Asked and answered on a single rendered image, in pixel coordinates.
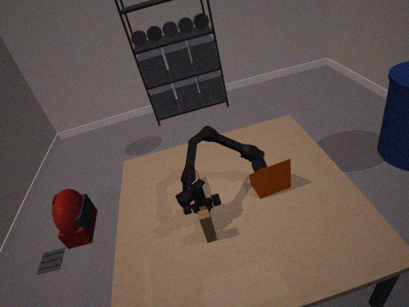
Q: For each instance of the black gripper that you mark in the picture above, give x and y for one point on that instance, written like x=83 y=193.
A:
x=201 y=202

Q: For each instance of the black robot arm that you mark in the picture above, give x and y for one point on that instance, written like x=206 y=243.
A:
x=207 y=133

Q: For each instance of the dark brown wooden post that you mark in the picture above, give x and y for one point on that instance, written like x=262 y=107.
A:
x=207 y=225

